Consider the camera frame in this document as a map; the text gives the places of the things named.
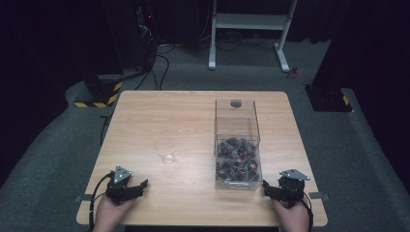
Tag pile of dark small packets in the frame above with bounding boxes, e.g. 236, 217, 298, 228
216, 137, 261, 182

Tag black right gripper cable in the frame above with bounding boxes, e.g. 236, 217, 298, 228
301, 192, 314, 232

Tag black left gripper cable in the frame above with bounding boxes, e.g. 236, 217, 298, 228
88, 171, 116, 232

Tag white metal stand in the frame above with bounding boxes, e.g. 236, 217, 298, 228
208, 0, 299, 73

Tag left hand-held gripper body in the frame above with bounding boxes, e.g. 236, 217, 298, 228
105, 164, 137, 206

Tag black base with yellow mark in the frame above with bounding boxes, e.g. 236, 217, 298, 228
304, 83, 354, 113

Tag cables under white stand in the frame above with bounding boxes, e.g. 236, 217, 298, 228
198, 29, 278, 53

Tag clear plastic cup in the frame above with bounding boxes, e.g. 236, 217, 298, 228
154, 136, 177, 164

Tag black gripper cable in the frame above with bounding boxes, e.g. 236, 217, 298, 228
88, 171, 116, 232
301, 192, 314, 232

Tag grey tape strip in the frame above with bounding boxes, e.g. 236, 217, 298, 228
308, 191, 331, 201
74, 193, 95, 203

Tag dark equipment rack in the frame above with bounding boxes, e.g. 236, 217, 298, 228
134, 0, 160, 67

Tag black cable beside table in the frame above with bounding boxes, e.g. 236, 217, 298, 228
99, 111, 114, 146

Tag black yellow striped base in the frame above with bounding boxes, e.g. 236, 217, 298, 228
73, 73, 125, 109

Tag clear acrylic box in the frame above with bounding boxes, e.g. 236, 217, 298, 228
214, 98, 263, 191

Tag black floor cables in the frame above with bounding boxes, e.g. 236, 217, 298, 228
134, 43, 171, 92

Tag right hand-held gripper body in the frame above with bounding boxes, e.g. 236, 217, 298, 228
277, 168, 311, 209

